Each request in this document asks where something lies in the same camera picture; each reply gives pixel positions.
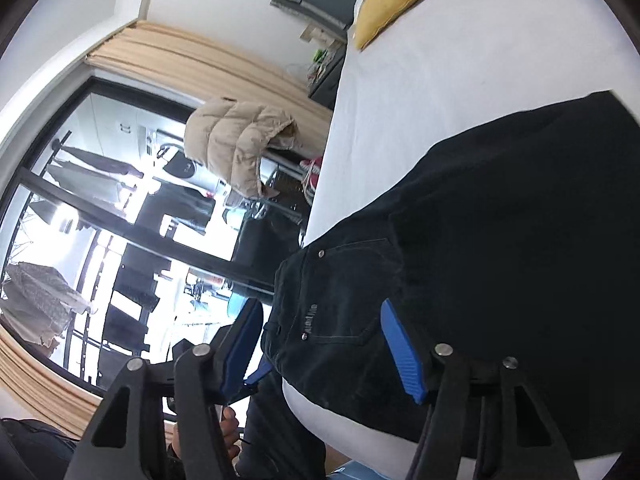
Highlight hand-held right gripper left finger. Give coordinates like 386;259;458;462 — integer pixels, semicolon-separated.
65;300;263;480

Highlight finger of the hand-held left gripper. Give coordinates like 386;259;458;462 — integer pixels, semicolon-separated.
227;357;273;404

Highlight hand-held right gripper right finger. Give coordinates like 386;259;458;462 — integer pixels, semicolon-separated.
380;299;581;480

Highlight yellow pillow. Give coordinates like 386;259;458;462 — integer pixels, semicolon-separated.
352;0;435;51

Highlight black pants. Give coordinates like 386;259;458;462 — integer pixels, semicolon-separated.
260;90;640;461

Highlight white wire basket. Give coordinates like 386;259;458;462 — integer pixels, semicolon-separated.
305;47;336;83

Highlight grey nightstand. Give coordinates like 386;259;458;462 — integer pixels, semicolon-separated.
307;42;348;111

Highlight bed with white sheet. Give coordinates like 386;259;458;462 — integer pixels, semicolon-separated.
282;0;640;480

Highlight beige puffer jacket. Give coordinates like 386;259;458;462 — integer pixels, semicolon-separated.
184;97;297;198

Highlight beige curtain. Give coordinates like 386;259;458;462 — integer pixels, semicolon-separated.
85;20;333;151
0;327;106;441

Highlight white patterned hanging cloth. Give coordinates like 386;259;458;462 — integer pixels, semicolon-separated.
1;261;95;347

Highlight red and white bag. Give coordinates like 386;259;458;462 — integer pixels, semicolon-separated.
299;156;323;206

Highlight small wooden board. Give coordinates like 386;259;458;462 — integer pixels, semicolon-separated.
300;22;331;45

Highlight dark hanging garment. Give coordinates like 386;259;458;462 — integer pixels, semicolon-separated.
52;144;145;181

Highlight washing machine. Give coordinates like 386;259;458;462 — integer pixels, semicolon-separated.
160;141;228;198

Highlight person's left hand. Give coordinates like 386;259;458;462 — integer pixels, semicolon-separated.
221;406;242;458

